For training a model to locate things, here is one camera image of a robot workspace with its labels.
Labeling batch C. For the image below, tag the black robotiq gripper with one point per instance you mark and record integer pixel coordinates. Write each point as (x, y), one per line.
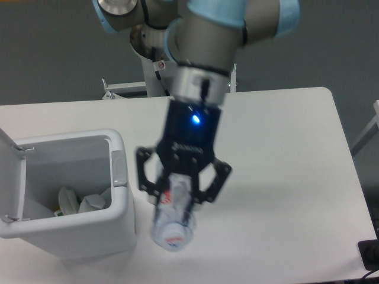
(187, 143)

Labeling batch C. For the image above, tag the crushed clear plastic bottle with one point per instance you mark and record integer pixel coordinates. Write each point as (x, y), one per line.
(174, 223)

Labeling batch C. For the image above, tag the white green wrapper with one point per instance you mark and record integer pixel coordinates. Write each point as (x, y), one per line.
(68, 202)

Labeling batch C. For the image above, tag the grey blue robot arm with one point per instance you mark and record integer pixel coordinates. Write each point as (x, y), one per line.
(202, 44)

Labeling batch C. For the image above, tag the white plastic trash can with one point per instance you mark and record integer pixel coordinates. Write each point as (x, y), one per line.
(33, 170)

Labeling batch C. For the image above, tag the white tissue in bin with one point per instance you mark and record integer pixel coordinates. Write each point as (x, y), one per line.
(96, 202)

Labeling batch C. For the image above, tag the black device at edge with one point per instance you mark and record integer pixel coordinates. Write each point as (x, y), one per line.
(369, 253)

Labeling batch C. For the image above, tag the white metal frame at right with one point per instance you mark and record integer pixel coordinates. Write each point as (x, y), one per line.
(369, 131)

